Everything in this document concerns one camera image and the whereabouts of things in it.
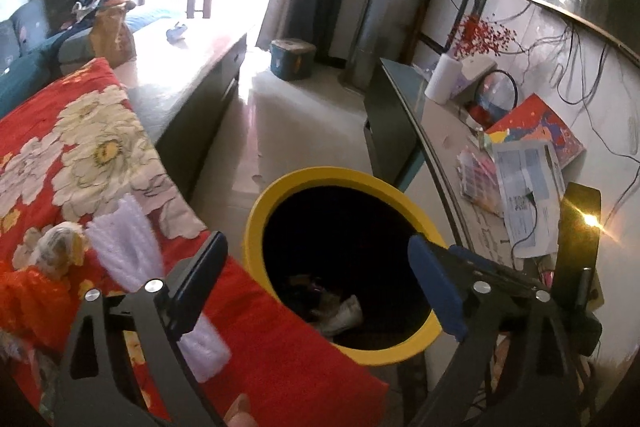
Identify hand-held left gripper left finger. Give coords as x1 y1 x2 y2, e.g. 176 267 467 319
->
54 231 230 427

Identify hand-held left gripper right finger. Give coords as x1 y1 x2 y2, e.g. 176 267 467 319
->
407 234 596 427

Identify yellow trash bin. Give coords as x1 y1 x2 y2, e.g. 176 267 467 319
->
241 166 451 367

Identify red plastic bag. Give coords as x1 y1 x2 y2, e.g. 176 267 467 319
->
0 267 72 349

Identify person's left hand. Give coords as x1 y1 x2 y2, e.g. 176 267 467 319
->
224 394 256 427

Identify white printed paper sheets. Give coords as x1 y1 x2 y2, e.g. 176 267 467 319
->
492 139 569 259

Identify red floral blanket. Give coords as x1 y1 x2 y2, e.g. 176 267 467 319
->
0 57 391 427

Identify pastel coloured packet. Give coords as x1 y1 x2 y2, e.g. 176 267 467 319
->
455 144 504 213

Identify red book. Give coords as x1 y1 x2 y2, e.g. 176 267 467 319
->
482 93 587 170

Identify television cabinet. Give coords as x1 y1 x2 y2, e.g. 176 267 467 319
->
362 57 601 408

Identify grey table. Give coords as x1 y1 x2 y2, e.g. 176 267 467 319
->
112 17 249 204

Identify white box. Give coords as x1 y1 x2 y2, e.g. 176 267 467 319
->
450 55 497 100

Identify white paper roll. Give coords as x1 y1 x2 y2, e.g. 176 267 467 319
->
423 53 462 104

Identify red berry branches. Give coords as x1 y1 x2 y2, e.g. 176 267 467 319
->
447 12 519 60

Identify blue grey box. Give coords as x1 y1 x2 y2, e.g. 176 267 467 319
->
269 37 317 82

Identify brown paper bag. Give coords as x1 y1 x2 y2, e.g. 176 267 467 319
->
89 0 137 68

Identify blue sofa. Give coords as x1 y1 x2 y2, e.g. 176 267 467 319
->
0 0 174 118

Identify round black ring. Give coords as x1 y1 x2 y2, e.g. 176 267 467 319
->
474 69 520 116

